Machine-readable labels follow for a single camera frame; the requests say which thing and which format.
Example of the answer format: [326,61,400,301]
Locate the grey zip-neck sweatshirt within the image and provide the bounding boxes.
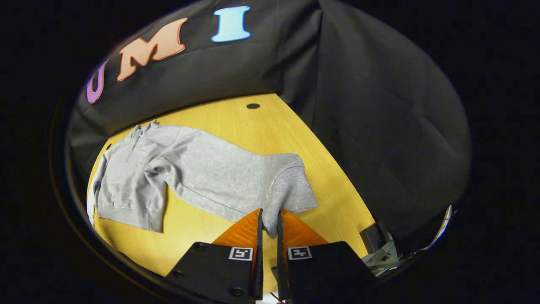
[86,120,319,238]

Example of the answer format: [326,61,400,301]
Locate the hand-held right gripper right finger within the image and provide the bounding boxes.
[276,209,380,304]

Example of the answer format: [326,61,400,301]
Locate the black backdrop cloth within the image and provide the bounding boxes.
[65,0,472,250]

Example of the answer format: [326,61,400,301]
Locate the grey metal bracket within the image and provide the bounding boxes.
[363,243,402,277]

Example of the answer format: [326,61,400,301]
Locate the small black box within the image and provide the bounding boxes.
[360,223,394,254]

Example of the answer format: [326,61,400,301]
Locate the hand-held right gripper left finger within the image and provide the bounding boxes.
[165,208,265,304]

